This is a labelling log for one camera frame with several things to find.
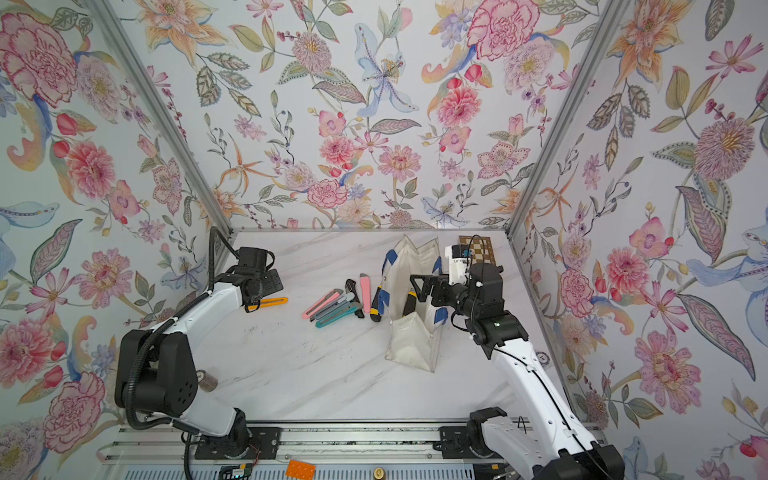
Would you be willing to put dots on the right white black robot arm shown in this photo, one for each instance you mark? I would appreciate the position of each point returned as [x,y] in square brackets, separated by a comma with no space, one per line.
[560,446]

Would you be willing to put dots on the yellow slim art knife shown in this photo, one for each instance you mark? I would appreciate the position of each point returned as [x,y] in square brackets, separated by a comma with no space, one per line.
[266,303]

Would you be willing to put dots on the light pink art knife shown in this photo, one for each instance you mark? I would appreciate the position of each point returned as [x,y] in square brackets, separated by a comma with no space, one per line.
[365,292]

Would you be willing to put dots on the grey art knife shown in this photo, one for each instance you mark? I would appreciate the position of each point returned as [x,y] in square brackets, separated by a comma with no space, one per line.
[332,306]

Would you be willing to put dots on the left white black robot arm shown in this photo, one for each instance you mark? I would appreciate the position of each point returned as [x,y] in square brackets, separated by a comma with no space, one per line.
[157,382]

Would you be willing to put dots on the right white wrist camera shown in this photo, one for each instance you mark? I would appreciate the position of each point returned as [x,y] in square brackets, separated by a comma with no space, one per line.
[458,258]

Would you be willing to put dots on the black art knife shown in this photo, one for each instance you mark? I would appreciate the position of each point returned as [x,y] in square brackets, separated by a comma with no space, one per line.
[351,290]

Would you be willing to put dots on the small tape roll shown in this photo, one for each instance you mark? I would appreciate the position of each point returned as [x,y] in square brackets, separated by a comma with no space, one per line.
[206,381]

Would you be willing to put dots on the black yellow utility knife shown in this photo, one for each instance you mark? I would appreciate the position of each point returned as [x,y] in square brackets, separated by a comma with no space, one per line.
[410,303]
[375,308]

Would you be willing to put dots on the white Doraemon canvas pouch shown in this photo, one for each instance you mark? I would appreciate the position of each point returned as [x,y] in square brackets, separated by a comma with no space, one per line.
[415,325]

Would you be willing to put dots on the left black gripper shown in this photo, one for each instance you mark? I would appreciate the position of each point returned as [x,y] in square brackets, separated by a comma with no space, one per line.
[270,280]

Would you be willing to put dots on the wooden chessboard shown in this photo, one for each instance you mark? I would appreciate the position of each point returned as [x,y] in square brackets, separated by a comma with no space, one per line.
[480,247]

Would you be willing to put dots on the orange tag on rail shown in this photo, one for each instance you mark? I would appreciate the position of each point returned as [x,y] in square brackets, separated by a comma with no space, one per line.
[298,470]

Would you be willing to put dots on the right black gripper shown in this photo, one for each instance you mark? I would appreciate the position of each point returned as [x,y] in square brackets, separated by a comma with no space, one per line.
[434,284]

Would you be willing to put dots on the teal art knife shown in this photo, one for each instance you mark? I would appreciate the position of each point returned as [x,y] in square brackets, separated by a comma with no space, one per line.
[338,313]

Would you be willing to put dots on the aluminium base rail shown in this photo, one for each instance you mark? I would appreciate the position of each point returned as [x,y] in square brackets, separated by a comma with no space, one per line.
[314,442]

